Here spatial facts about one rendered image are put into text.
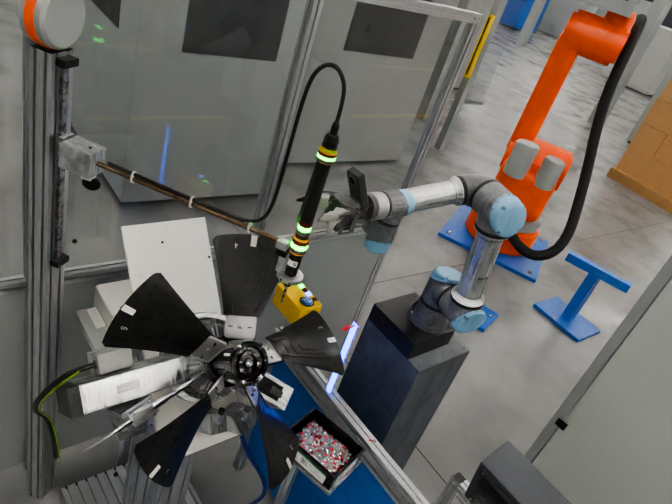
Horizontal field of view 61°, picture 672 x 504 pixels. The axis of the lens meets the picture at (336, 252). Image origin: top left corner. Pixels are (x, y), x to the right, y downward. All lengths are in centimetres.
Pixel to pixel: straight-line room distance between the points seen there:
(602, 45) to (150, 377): 433
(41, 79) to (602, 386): 265
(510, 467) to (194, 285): 102
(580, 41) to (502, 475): 406
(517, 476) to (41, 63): 154
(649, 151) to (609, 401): 653
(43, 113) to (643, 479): 287
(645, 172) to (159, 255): 821
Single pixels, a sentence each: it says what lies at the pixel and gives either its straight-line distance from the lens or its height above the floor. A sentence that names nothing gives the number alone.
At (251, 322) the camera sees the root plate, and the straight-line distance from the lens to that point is 159.
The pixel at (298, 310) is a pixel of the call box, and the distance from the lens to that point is 201.
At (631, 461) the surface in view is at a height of 51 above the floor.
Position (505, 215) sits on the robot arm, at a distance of 173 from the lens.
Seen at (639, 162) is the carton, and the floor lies 37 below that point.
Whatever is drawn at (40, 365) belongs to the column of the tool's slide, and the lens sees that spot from 215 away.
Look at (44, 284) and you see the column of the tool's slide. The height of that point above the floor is 110.
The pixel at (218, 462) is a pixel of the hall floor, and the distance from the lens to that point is 285.
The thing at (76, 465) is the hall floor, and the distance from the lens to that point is 281.
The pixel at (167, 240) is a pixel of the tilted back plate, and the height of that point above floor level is 132.
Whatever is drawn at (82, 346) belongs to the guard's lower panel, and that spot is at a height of 64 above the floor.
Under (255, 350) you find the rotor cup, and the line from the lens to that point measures 156.
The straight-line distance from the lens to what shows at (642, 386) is 301.
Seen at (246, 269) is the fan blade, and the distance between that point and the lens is 160.
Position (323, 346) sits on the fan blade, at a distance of 175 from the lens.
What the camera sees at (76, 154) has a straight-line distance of 160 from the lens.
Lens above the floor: 230
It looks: 31 degrees down
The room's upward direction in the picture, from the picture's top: 19 degrees clockwise
